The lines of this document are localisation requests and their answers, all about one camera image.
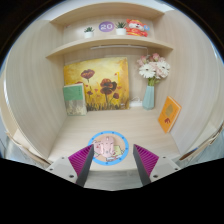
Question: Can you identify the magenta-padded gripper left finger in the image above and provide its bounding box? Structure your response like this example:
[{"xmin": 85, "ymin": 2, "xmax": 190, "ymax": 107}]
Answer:
[{"xmin": 46, "ymin": 143, "xmax": 95, "ymax": 188}]

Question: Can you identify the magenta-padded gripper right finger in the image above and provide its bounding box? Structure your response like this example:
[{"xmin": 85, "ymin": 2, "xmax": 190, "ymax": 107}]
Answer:
[{"xmin": 132, "ymin": 143, "xmax": 181, "ymax": 187}]

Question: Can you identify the round blue-rimmed cartoon mouse pad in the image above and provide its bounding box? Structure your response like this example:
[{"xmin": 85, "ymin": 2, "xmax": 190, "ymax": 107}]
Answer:
[{"xmin": 87, "ymin": 130, "xmax": 130, "ymax": 166}]

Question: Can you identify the orange book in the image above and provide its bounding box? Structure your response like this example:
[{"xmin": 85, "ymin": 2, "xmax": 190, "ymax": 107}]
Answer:
[{"xmin": 157, "ymin": 95, "xmax": 183, "ymax": 134}]

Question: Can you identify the green book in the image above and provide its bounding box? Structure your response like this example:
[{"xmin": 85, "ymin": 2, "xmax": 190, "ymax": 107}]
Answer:
[{"xmin": 62, "ymin": 82, "xmax": 88, "ymax": 117}]

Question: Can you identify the teal faceted vase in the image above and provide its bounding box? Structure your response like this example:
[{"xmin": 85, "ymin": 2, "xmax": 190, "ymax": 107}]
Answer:
[{"xmin": 142, "ymin": 85, "xmax": 156, "ymax": 111}]

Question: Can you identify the yellow poppy flower painting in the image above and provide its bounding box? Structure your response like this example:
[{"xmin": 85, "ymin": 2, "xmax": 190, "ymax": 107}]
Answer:
[{"xmin": 63, "ymin": 56, "xmax": 131, "ymax": 112}]

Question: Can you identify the pink and white flower bouquet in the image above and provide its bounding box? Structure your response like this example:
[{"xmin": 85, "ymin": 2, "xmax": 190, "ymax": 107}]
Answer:
[{"xmin": 136, "ymin": 52, "xmax": 171, "ymax": 87}]

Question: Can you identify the wooden shelf board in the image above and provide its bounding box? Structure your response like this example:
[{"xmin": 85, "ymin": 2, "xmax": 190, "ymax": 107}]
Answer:
[{"xmin": 45, "ymin": 35, "xmax": 174, "ymax": 59}]

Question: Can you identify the small potted plant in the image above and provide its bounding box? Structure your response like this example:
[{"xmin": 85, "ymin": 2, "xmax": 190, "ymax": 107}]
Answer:
[
  {"xmin": 114, "ymin": 21, "xmax": 128, "ymax": 36},
  {"xmin": 83, "ymin": 26, "xmax": 95, "ymax": 39}
]

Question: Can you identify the red plush toy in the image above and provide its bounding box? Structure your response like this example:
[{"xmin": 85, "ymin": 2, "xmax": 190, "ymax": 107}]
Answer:
[{"xmin": 125, "ymin": 18, "xmax": 150, "ymax": 38}]

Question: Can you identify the white charger with cable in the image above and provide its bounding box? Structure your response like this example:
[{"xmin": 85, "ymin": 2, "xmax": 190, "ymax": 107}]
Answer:
[{"xmin": 129, "ymin": 96, "xmax": 144, "ymax": 108}]

